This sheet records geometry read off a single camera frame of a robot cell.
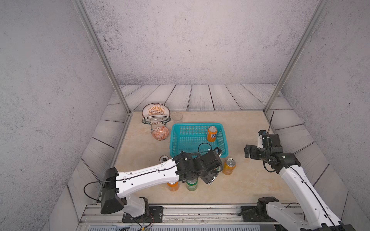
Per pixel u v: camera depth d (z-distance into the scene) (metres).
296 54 0.87
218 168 0.50
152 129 1.05
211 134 0.95
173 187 0.74
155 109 1.02
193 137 1.05
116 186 0.40
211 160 0.49
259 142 0.69
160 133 1.05
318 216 0.39
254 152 0.70
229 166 0.79
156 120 0.98
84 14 0.72
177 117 1.11
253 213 0.73
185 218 0.73
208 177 0.59
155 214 0.73
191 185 0.74
